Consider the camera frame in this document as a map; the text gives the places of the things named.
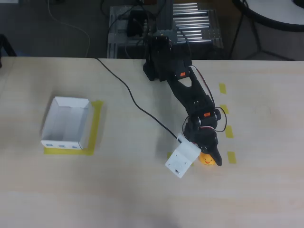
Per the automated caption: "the yellow rubber duck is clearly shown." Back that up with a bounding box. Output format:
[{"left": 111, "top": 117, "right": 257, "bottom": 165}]
[{"left": 199, "top": 152, "right": 216, "bottom": 167}]

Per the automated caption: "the yellow tape square outline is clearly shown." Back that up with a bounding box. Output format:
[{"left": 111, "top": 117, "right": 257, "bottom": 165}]
[{"left": 43, "top": 100, "right": 105, "bottom": 157}]

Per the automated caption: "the white cardboard box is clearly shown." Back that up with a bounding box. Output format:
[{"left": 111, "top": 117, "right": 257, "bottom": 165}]
[{"left": 40, "top": 96, "right": 90, "bottom": 151}]

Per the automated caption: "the grey table stand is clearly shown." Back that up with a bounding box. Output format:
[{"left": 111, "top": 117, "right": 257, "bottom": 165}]
[{"left": 246, "top": 21, "right": 296, "bottom": 61}]

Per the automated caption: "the metal roller rack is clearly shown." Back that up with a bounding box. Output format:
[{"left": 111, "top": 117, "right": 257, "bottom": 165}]
[{"left": 107, "top": 2, "right": 224, "bottom": 59}]

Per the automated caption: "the round white table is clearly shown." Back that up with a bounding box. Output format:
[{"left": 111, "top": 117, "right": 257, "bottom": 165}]
[{"left": 231, "top": 0, "right": 304, "bottom": 33}]

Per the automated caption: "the black chair part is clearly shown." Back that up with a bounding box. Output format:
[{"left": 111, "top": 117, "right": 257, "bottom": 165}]
[{"left": 0, "top": 34, "right": 18, "bottom": 57}]

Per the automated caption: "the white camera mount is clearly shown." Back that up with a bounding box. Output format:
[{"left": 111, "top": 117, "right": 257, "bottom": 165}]
[{"left": 165, "top": 133, "right": 200, "bottom": 179}]

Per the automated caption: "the red white servo cable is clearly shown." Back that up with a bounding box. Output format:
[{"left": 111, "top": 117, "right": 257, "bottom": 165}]
[{"left": 189, "top": 66, "right": 216, "bottom": 105}]

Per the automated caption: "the black camera cable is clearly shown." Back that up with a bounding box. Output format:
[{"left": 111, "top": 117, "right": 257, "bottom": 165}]
[{"left": 95, "top": 57, "right": 182, "bottom": 141}]

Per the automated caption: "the white floor cable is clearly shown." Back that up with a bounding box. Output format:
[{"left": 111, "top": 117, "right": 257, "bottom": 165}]
[{"left": 47, "top": 0, "right": 91, "bottom": 58}]

